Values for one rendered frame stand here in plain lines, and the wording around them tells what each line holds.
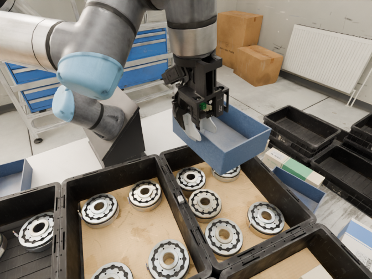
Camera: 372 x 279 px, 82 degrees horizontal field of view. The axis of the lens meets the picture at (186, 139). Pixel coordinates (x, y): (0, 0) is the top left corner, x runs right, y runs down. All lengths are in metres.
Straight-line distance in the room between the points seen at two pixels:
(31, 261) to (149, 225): 0.31
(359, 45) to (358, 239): 2.66
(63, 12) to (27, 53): 2.81
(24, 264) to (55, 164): 0.53
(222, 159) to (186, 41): 0.24
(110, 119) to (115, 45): 0.60
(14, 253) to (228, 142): 0.64
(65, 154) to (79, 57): 0.93
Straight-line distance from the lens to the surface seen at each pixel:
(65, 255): 0.60
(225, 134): 0.59
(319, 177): 1.03
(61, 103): 0.84
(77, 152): 1.20
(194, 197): 0.70
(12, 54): 0.41
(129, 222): 0.70
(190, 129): 0.46
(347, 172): 1.75
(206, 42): 0.34
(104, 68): 0.31
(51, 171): 1.15
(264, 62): 3.35
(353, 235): 0.87
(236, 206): 0.73
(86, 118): 0.86
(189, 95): 0.38
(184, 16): 0.33
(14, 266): 0.77
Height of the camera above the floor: 1.43
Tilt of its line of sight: 40 degrees down
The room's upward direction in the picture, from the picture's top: straight up
